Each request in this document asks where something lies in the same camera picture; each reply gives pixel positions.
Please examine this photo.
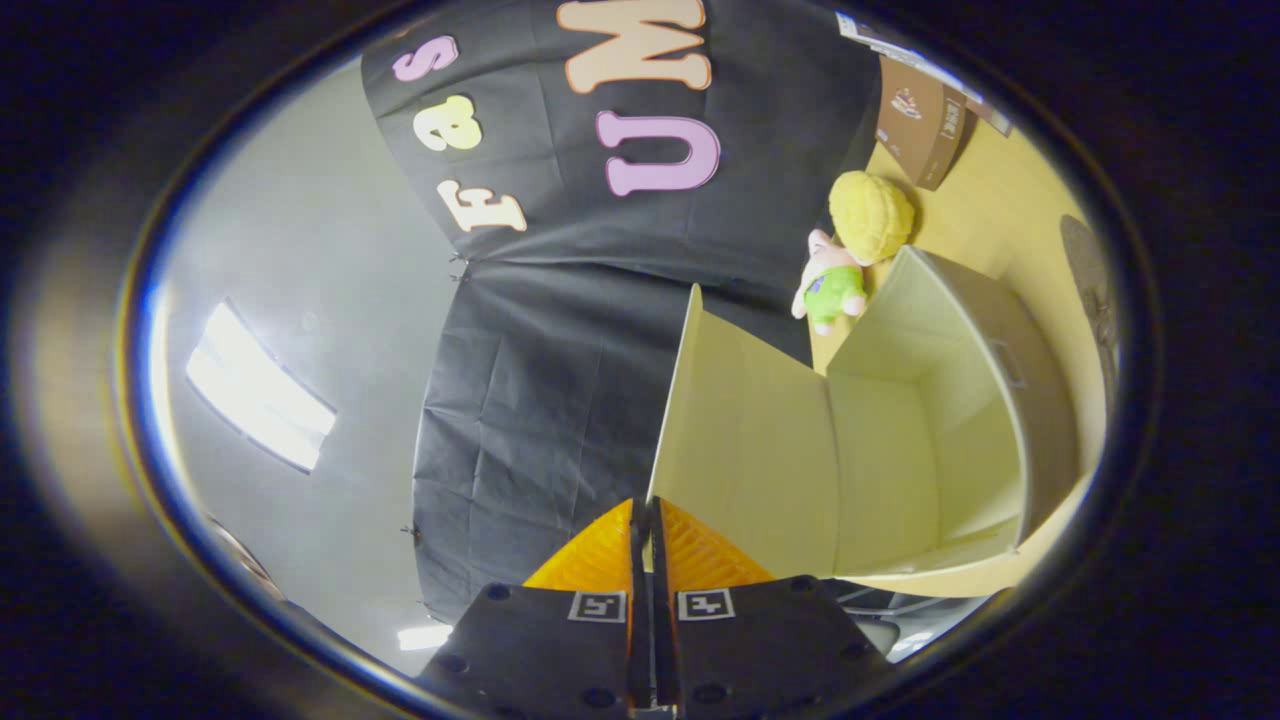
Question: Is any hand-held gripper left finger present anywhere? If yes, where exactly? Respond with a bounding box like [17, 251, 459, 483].
[415, 497, 653, 720]

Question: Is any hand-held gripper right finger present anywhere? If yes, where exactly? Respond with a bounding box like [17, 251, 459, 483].
[650, 497, 891, 720]

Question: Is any grey fabric storage box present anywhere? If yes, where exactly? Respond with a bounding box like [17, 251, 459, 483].
[648, 245, 1083, 579]

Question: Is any brown fluffy shoe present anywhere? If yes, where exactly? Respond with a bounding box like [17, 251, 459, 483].
[1060, 213, 1119, 411]

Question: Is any black backdrop cloth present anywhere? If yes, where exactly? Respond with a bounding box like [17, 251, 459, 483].
[360, 0, 886, 626]

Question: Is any pink and green plush toy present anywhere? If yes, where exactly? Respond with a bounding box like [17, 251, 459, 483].
[790, 228, 869, 337]

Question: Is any yellow round plush toy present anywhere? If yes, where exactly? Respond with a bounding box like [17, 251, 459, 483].
[828, 170, 916, 266]

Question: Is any pinkish brown book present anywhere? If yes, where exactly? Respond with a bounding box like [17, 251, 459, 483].
[965, 95, 1014, 138]

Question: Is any white paperback book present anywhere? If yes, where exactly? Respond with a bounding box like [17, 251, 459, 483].
[836, 10, 986, 106]

